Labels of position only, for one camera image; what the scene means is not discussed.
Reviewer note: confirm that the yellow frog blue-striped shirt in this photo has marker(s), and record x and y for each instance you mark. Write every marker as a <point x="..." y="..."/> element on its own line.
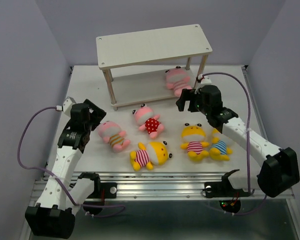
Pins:
<point x="221" y="146"/>

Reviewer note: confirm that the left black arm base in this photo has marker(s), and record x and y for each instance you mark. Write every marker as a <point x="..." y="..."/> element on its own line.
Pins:
<point x="100" y="190"/>

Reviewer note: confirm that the pink frog red polka-dot shirt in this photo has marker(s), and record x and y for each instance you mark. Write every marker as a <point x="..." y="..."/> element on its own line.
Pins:
<point x="148" y="121"/>

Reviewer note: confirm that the pink frog pink-striped shirt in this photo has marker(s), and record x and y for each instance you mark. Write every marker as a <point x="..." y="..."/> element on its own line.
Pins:
<point x="177" y="79"/>

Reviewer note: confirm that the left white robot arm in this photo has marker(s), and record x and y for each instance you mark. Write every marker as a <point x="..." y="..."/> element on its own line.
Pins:
<point x="54" y="213"/>

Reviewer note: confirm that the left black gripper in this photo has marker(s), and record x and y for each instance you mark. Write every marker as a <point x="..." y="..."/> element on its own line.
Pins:
<point x="97" y="114"/>

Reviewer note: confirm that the pink frog orange-striped shirt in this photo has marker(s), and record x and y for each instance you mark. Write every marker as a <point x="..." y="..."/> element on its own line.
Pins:
<point x="112" y="134"/>

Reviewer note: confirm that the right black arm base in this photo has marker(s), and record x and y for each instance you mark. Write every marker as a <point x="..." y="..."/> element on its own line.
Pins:
<point x="230" y="202"/>

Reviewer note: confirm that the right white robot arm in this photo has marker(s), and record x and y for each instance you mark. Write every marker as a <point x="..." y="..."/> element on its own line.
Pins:
<point x="279" y="169"/>

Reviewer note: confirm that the white two-tier shelf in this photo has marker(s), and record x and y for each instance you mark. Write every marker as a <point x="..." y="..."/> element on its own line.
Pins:
<point x="148" y="47"/>

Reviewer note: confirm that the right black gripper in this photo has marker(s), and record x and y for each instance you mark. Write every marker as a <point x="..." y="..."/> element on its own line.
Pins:
<point x="188" y="94"/>

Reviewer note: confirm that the yellow frog lying sideways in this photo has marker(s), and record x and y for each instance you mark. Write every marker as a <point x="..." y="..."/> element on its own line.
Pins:
<point x="154" y="153"/>

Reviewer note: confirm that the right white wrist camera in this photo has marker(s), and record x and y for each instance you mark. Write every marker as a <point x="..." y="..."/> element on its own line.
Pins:
<point x="201" y="81"/>

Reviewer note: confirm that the aluminium mounting rail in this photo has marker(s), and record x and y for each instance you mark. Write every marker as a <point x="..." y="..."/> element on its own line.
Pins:
<point x="179" y="178"/>

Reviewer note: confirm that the yellow frog red-striped shirt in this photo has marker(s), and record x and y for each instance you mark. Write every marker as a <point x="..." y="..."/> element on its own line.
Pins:
<point x="194" y="142"/>

